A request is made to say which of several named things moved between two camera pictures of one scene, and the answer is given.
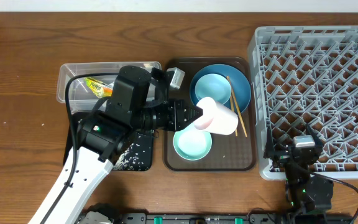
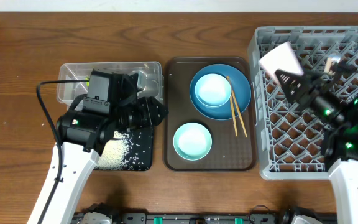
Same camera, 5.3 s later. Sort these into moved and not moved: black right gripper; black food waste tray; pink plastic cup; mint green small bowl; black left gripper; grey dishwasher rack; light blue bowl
Moved: black left gripper; black right gripper; pink plastic cup
Not moved: grey dishwasher rack; light blue bowl; black food waste tray; mint green small bowl
